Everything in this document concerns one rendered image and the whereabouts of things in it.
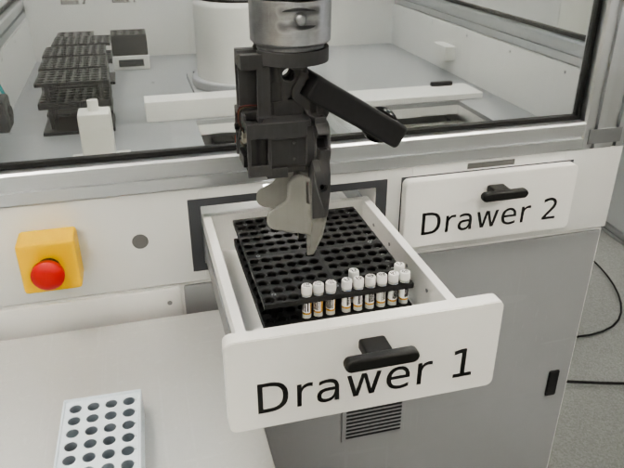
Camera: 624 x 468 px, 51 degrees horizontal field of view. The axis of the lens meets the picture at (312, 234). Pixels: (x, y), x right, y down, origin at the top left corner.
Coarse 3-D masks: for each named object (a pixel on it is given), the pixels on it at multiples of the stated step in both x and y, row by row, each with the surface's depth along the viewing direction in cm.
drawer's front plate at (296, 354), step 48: (240, 336) 61; (288, 336) 61; (336, 336) 63; (432, 336) 66; (480, 336) 68; (240, 384) 62; (288, 384) 64; (384, 384) 67; (432, 384) 69; (480, 384) 71
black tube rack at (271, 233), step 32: (256, 224) 89; (352, 224) 89; (256, 256) 81; (288, 256) 81; (320, 256) 81; (352, 256) 81; (384, 256) 81; (256, 288) 75; (288, 288) 75; (288, 320) 73
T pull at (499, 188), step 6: (492, 186) 98; (498, 186) 98; (504, 186) 98; (486, 192) 96; (492, 192) 96; (498, 192) 96; (504, 192) 96; (510, 192) 96; (516, 192) 96; (522, 192) 96; (486, 198) 95; (492, 198) 96; (498, 198) 96; (504, 198) 96; (510, 198) 96; (516, 198) 97
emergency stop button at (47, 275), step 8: (40, 264) 80; (48, 264) 80; (56, 264) 81; (32, 272) 80; (40, 272) 80; (48, 272) 80; (56, 272) 81; (64, 272) 82; (32, 280) 81; (40, 280) 81; (48, 280) 81; (56, 280) 81; (40, 288) 81; (48, 288) 81; (56, 288) 82
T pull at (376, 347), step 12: (384, 336) 64; (360, 348) 63; (372, 348) 62; (384, 348) 62; (396, 348) 62; (408, 348) 62; (348, 360) 60; (360, 360) 60; (372, 360) 61; (384, 360) 61; (396, 360) 61; (408, 360) 62
